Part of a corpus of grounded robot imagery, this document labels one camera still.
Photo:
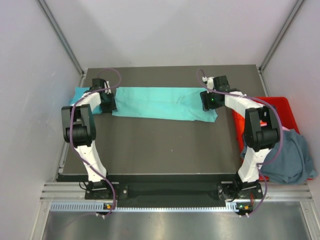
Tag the grey aluminium corner post left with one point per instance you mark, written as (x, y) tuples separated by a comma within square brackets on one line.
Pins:
[(43, 5)]

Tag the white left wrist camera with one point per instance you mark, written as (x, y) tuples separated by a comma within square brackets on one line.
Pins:
[(107, 87)]

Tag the grey slotted cable duct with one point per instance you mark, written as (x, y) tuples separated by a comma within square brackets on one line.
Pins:
[(105, 207)]

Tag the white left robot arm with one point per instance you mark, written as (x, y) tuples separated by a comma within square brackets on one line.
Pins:
[(79, 130)]

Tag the folded blue t-shirt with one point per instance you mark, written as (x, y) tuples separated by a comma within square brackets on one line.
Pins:
[(79, 92)]

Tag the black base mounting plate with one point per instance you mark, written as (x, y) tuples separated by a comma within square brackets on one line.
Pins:
[(174, 190)]

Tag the red plastic bin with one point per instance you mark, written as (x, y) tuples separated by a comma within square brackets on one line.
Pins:
[(287, 110)]

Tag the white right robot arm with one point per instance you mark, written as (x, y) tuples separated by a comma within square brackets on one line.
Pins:
[(262, 125)]

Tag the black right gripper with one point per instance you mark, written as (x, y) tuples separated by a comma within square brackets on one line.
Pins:
[(207, 105)]

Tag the grey-blue t-shirt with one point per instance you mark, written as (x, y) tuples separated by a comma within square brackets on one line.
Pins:
[(262, 145)]

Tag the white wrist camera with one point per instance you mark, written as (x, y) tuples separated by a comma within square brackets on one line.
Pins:
[(107, 87), (208, 82)]

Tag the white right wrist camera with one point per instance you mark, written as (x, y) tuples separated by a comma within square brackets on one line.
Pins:
[(208, 82)]

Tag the grey aluminium corner post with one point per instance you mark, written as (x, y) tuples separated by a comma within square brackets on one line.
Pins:
[(43, 5), (281, 34)]

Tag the pink t-shirt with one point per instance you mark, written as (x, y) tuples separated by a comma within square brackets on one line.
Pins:
[(285, 129)]

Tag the teal t-shirt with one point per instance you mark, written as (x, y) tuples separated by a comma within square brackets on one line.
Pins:
[(167, 103)]

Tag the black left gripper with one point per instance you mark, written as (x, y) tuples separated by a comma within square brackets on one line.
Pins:
[(112, 106)]

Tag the grey aluminium corner post right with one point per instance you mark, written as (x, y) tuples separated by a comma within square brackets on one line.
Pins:
[(281, 34)]

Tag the orange t-shirt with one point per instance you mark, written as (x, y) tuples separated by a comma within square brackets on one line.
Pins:
[(239, 122)]

